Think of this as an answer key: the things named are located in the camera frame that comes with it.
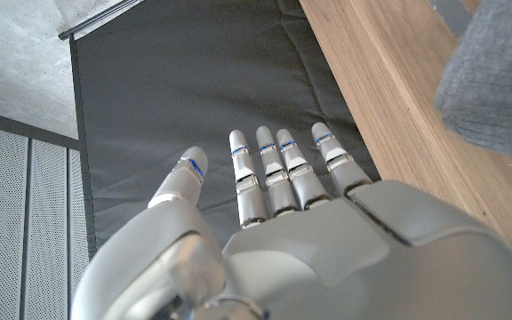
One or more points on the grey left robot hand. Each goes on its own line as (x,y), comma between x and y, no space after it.
(327,258)

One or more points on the black backdrop curtain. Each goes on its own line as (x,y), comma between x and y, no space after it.
(194,75)

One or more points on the grey folded cloth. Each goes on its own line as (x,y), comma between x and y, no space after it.
(500,80)

